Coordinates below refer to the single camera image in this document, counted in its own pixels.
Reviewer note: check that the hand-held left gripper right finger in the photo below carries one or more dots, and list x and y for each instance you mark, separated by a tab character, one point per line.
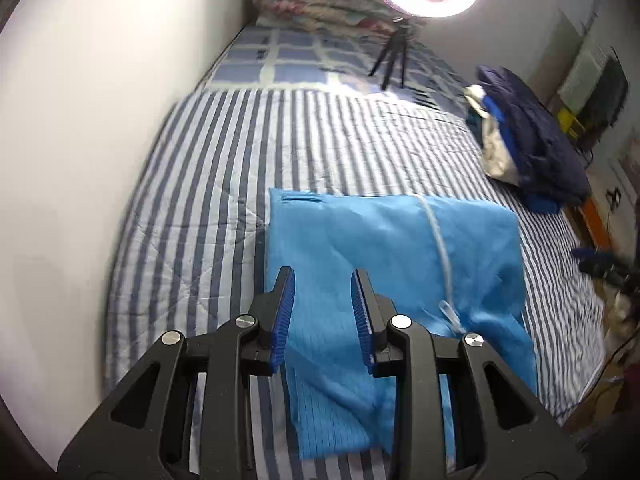
361	320

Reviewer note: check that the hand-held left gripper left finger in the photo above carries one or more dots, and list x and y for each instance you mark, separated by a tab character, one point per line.
282	320

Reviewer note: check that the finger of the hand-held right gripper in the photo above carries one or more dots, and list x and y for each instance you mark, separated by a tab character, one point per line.
590	260

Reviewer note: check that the light blue jacket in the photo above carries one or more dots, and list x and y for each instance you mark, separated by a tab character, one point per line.
380	240

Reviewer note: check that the orange box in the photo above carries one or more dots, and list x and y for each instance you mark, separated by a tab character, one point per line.
595	220

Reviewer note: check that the navy puffer jacket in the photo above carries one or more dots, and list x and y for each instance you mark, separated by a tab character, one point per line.
540	145

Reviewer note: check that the yellow box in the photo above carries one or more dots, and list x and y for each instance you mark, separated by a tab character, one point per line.
570	122

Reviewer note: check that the white cloth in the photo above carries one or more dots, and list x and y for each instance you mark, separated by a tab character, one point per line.
495	155

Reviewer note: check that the folded dark blue garment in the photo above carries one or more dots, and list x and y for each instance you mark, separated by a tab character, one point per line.
505	130

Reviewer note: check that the dark green hanging garment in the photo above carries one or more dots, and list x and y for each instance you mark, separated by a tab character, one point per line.
610	95

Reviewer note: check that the blue white striped blanket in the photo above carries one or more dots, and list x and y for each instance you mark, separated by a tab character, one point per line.
210	170

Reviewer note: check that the black tripod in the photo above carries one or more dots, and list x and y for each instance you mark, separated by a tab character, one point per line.
392	57

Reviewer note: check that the blue checked bed sheet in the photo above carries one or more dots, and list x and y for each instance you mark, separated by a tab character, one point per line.
290	55

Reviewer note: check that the folded floral quilt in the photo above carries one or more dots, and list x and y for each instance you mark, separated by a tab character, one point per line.
310	0

